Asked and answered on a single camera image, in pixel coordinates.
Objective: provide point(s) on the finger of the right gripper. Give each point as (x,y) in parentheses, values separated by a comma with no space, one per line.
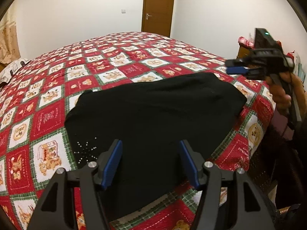
(237,70)
(236,63)

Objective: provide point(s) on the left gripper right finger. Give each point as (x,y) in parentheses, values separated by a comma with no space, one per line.
(229,199)

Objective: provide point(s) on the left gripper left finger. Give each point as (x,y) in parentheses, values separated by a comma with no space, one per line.
(55,208)

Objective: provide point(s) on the black pants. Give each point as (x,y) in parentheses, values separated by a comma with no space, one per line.
(151,118)

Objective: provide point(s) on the person's right hand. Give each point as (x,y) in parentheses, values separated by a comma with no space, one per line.
(282,100)

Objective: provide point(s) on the brown wooden door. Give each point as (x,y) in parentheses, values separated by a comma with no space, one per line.
(157,16)

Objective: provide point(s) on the red patchwork bedspread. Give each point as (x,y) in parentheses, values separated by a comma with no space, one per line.
(36,100)

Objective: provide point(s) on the white black patterned pillow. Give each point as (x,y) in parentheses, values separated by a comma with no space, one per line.
(11,69)

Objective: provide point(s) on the beige patterned curtain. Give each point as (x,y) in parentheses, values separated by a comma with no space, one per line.
(9,50)

